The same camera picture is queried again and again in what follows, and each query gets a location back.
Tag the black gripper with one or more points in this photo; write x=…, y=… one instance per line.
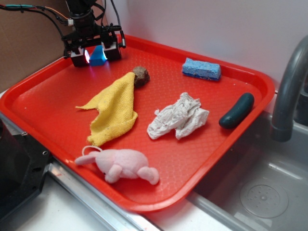
x=89, y=34

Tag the blue rectangular block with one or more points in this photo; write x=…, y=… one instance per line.
x=98, y=58

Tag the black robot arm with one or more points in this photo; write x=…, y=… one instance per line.
x=89, y=7

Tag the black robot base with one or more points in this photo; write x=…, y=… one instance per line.
x=23, y=166

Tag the brown ball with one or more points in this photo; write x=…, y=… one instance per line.
x=141, y=76

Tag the yellow cloth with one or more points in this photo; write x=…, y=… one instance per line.
x=115, y=106

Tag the brown cardboard panel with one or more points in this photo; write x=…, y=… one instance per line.
x=30, y=40

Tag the red plastic tray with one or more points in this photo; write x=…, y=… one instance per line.
x=45, y=105

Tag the crumpled white paper towel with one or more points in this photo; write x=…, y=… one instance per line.
x=184, y=116

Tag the pink plush bunny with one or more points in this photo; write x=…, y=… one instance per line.
x=116, y=164

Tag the blue sponge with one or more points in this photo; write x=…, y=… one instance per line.
x=201, y=69

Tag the dark green toy cucumber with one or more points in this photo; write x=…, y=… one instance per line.
x=240, y=110

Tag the grey faucet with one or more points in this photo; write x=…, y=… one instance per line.
x=291, y=104

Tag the grey sink basin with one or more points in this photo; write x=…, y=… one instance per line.
x=259, y=184

